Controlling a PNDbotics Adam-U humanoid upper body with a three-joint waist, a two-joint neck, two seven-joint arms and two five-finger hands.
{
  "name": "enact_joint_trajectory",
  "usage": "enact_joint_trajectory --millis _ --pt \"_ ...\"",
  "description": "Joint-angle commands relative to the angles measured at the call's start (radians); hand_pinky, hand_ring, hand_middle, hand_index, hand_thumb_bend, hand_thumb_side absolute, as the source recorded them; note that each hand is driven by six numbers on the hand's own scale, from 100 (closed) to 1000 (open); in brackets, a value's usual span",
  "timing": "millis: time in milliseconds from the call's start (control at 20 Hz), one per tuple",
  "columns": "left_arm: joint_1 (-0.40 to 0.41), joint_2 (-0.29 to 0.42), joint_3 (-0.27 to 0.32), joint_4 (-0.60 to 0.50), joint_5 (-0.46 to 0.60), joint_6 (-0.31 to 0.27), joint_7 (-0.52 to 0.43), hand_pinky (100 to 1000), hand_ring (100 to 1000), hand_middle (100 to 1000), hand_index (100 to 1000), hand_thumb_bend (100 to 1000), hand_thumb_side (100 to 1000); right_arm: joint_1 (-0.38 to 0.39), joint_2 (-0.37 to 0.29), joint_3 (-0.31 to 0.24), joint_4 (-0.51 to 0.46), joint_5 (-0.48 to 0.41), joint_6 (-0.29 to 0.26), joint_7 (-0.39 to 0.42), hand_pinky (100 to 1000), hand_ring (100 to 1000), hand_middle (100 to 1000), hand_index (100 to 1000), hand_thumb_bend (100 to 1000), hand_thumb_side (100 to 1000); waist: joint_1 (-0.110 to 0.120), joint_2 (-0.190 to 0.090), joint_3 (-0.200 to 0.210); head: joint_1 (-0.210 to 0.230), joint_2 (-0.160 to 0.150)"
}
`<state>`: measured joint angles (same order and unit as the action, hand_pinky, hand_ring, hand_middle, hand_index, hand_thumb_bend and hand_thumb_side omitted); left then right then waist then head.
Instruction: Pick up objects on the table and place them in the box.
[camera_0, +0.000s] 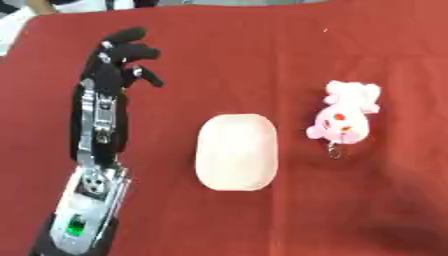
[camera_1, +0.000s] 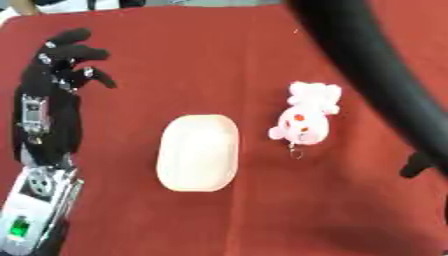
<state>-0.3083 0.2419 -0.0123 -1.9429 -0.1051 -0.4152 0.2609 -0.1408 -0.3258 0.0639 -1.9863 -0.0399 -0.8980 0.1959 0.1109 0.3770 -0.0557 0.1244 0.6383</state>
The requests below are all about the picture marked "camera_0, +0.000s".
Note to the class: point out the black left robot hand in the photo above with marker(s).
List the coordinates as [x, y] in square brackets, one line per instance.
[108, 75]

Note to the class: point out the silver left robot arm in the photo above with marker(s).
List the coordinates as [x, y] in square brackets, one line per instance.
[81, 206]

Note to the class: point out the white oval box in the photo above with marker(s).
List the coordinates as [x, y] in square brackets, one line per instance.
[236, 152]

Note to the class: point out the person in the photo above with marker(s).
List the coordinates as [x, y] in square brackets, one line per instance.
[35, 13]

